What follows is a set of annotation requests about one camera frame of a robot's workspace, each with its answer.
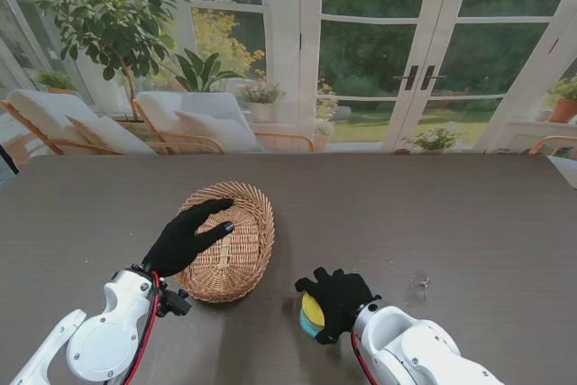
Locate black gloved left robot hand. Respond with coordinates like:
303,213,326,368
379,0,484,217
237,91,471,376
142,197,235,279

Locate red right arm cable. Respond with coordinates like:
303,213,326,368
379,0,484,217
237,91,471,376
351,333,378,385

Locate flowering plant in white pot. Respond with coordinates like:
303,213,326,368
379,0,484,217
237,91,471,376
242,82,286,124

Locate large leafy potted tree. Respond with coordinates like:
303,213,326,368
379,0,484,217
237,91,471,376
24,0,193,123

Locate yellow round culture dish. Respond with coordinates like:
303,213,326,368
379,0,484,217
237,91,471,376
300,292,325,332

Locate oval wicker basket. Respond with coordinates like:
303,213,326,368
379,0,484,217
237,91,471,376
174,180,276,304

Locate red left arm cable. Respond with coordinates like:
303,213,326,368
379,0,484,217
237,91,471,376
121,271,162,385

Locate white throw pillow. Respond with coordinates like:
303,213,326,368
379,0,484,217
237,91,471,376
174,109,263,153
65,114,157,155

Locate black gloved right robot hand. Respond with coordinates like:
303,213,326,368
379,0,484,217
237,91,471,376
295,267,382,346

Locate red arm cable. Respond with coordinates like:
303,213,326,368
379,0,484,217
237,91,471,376
351,333,378,385
121,271,162,385

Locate low white flowering plant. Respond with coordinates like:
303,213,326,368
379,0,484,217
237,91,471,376
402,126,462,154

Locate orange frame chair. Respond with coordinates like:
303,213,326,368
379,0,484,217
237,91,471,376
527,134,577,156

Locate white cushioned lounge chair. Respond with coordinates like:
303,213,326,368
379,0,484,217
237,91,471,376
133,90,316,155
0,88,157,156

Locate plant in terracotta pot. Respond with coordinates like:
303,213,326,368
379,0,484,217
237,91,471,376
547,77,577,124

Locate dark door handle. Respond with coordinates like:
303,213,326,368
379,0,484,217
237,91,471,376
392,64,419,91
421,64,447,90

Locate broad-leaf green plant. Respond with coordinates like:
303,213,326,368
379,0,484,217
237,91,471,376
173,49,247,93

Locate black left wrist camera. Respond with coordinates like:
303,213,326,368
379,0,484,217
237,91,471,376
155,289,193,317

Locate yellow flowers in pale pot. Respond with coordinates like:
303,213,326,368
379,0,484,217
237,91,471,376
315,78,339,151

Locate small plant in orange pot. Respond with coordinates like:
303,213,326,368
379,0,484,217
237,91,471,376
35,69,77,95

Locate blue round culture dish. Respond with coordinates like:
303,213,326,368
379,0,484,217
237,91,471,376
298,310,319,340

